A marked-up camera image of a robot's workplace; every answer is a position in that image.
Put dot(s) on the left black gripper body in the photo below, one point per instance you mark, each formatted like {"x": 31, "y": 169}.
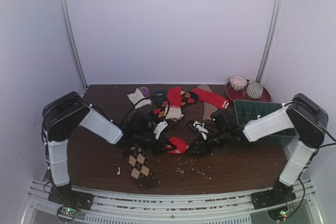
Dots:
{"x": 139, "y": 138}

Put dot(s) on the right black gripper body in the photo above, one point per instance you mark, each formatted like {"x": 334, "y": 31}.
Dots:
{"x": 202, "y": 146}

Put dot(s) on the red snowflake sock pair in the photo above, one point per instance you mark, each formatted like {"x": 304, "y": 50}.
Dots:
{"x": 178, "y": 145}

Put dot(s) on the brown beige argyle sock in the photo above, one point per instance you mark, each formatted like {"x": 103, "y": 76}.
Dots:
{"x": 139, "y": 167}

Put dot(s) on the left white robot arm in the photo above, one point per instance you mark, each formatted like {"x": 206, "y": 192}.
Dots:
{"x": 63, "y": 116}

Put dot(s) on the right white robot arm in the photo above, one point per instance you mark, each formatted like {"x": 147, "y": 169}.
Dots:
{"x": 301, "y": 114}

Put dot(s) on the white brown block sock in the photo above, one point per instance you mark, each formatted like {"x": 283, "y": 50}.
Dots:
{"x": 131, "y": 97}

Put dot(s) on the tan brown sock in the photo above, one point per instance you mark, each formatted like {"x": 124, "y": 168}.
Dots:
{"x": 208, "y": 108}

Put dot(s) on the purple orange striped sock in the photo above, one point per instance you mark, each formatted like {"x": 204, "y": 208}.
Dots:
{"x": 141, "y": 97}

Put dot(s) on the dark blue sock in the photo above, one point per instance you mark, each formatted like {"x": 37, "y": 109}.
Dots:
{"x": 160, "y": 96}

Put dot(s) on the red white zigzag sock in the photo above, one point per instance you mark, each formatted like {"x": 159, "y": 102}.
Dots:
{"x": 173, "y": 109}

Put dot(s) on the red sock white cuff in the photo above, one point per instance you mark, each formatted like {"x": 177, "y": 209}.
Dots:
{"x": 211, "y": 98}

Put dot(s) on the orange brown argyle sock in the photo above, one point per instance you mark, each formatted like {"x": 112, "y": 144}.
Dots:
{"x": 187, "y": 98}

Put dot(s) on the green divided organizer tray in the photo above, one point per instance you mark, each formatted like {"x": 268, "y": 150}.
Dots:
{"x": 249, "y": 110}

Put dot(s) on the white red patterned bowl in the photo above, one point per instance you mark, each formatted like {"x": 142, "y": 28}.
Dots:
{"x": 237, "y": 82}

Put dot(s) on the grey striped cup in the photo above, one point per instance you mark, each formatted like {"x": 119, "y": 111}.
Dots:
{"x": 254, "y": 90}

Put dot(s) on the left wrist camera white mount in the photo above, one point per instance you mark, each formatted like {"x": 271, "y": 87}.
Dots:
{"x": 159, "y": 129}

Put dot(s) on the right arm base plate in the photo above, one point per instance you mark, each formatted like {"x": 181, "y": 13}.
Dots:
{"x": 269, "y": 198}

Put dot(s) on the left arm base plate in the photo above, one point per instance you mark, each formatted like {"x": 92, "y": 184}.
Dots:
{"x": 75, "y": 199}

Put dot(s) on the left aluminium frame post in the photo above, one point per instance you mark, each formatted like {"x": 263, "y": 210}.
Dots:
{"x": 72, "y": 43}

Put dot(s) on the aluminium frame post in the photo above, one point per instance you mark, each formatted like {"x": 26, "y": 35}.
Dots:
{"x": 72, "y": 43}
{"x": 270, "y": 41}

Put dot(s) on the right aluminium frame post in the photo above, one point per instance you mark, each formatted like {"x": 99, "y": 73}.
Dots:
{"x": 270, "y": 41}

